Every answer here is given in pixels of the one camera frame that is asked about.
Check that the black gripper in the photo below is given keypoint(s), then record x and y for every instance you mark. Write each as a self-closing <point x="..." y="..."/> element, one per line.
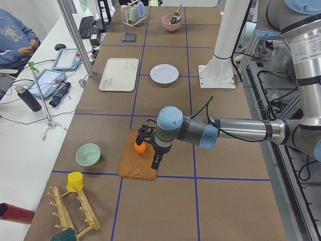
<point x="160" y="150"/>

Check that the orange fruit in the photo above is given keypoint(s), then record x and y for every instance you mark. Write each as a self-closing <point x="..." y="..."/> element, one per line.
<point x="140" y="148"/>

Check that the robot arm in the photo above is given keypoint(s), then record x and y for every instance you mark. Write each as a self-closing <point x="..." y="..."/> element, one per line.
<point x="299" y="23"/>

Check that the cream bear serving tray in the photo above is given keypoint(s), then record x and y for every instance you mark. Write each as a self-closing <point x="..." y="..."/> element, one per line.
<point x="119" y="75"/>

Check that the wooden cutting board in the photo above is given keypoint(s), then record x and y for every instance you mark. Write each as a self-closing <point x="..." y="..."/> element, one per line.
<point x="134" y="165"/>

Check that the green ceramic bowl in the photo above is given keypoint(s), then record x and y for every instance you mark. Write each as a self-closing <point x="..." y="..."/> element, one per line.
<point x="88" y="154"/>

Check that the white round plate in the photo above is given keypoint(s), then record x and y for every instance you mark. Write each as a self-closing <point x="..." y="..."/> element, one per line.
<point x="164" y="74"/>

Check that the yellow cup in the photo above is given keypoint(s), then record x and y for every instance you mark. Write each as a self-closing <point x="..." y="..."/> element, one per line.
<point x="74" y="181"/>

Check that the wooden mug rack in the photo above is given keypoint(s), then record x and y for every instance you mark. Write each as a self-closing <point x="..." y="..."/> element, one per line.
<point x="74" y="211"/>

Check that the folded navy umbrella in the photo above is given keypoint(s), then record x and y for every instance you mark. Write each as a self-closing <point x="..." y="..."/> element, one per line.
<point x="60" y="94"/>

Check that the folded grey cloth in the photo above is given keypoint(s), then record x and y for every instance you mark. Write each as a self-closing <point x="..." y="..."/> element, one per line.
<point x="128" y="37"/>

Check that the dark green cup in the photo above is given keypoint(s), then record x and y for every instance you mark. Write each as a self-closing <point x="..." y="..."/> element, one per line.
<point x="68" y="234"/>

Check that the blue teach pendant far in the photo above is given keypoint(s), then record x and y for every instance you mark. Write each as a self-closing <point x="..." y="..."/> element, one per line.
<point x="67" y="59"/>

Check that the blue teach pendant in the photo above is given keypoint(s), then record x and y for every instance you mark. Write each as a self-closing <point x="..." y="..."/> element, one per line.
<point x="49" y="80"/>
<point x="67" y="59"/>

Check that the blue teach pendant near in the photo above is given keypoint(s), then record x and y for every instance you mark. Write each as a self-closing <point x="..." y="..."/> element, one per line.
<point x="49" y="80"/>

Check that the white cup rack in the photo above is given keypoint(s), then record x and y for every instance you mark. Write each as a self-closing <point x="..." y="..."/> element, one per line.
<point x="125" y="10"/>

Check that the pink bowl with utensils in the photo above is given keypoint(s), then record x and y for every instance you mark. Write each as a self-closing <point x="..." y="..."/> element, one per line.
<point x="167" y="23"/>

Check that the black water bottle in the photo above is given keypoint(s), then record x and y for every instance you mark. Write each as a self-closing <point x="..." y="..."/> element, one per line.
<point x="28" y="98"/>

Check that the black computer mouse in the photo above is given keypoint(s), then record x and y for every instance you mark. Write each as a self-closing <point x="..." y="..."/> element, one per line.
<point x="59" y="47"/>

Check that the black keyboard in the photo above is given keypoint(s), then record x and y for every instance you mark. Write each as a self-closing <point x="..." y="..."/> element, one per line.
<point x="85" y="27"/>

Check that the pale green cup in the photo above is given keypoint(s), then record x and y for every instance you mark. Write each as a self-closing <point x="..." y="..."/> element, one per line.
<point x="132" y="14"/>

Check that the lilac cup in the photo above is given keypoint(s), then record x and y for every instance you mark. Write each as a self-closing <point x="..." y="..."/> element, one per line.
<point x="140" y="9"/>

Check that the metal stand with green clip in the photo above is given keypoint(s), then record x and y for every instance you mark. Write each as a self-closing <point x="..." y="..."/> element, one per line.
<point x="51" y="124"/>

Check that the red cylinder cup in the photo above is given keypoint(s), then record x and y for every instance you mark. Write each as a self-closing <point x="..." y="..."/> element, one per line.
<point x="17" y="214"/>

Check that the person in blue sweater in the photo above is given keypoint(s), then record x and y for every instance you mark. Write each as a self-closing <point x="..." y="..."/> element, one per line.
<point x="18" y="42"/>

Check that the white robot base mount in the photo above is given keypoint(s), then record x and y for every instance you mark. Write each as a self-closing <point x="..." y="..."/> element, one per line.
<point x="218" y="73"/>

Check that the aluminium frame post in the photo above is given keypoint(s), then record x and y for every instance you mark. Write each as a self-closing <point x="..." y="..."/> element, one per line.
<point x="73" y="30"/>

